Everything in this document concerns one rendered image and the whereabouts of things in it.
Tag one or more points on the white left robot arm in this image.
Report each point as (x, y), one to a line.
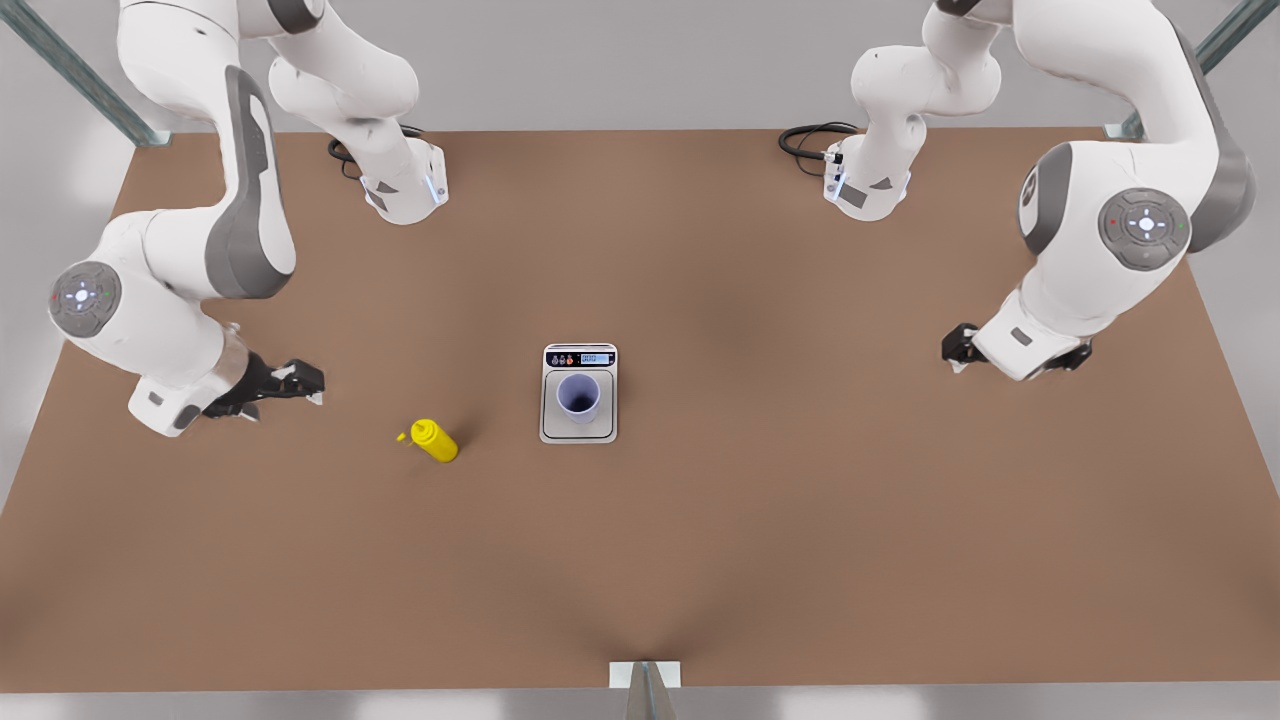
(1120, 230)

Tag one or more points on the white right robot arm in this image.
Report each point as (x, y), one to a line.
(180, 250)

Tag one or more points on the yellow sauce bottle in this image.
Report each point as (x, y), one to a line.
(436, 441)

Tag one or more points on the pale purple cup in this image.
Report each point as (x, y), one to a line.
(578, 396)

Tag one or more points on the grey digital kitchen scale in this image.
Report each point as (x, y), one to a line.
(579, 430)

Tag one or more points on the silver frame post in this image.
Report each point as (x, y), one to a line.
(80, 75)
(1190, 60)
(646, 690)

